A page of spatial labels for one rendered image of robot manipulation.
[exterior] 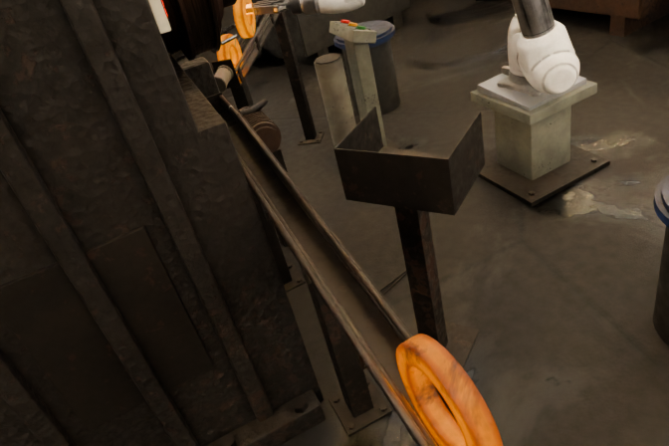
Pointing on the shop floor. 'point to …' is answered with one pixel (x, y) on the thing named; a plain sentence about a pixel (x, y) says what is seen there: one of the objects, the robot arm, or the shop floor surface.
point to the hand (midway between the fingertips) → (244, 9)
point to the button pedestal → (361, 70)
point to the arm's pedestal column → (537, 157)
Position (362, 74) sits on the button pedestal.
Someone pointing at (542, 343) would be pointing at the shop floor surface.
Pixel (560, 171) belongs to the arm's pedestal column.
